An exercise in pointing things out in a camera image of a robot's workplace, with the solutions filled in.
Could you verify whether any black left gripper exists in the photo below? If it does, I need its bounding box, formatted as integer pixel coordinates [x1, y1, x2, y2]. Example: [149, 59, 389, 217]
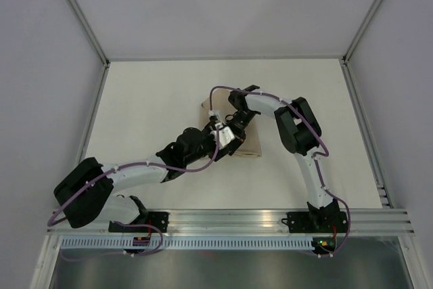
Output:
[185, 120, 232, 166]

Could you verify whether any beige cloth napkin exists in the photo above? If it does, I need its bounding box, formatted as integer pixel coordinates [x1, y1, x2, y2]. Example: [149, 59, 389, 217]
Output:
[199, 89, 262, 158]

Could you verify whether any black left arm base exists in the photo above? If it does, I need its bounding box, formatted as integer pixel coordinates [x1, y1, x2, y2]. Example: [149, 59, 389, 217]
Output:
[108, 211, 169, 234]

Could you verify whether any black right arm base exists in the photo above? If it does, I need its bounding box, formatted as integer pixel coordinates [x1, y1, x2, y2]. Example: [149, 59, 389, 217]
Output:
[281, 211, 349, 234]

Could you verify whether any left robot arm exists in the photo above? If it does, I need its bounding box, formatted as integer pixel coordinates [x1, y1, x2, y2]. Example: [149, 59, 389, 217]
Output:
[47, 122, 246, 232]

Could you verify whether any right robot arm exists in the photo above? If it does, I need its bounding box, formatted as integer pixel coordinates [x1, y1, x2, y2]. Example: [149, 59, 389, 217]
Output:
[228, 85, 340, 231]

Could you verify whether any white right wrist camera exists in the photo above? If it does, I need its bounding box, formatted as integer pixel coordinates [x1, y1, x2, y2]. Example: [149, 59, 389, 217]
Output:
[208, 110, 223, 127]

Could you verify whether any white slotted cable duct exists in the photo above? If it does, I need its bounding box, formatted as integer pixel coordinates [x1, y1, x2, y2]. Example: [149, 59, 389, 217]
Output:
[61, 236, 313, 250]

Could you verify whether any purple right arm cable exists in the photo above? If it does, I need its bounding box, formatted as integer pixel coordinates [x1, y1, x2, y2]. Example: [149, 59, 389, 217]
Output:
[208, 85, 351, 259]

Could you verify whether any aluminium front rail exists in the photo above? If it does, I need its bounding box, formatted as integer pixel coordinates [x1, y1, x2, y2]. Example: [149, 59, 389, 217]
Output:
[47, 207, 416, 236]

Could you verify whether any left aluminium frame post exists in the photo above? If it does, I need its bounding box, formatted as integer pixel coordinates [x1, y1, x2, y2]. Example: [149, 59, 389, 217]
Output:
[47, 0, 110, 68]

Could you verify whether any aluminium frame post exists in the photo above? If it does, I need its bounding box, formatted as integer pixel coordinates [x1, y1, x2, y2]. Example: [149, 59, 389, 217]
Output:
[47, 0, 110, 68]
[341, 0, 407, 63]

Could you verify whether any right aluminium frame post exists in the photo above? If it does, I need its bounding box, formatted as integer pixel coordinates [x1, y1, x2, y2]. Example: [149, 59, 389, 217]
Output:
[341, 0, 407, 63]

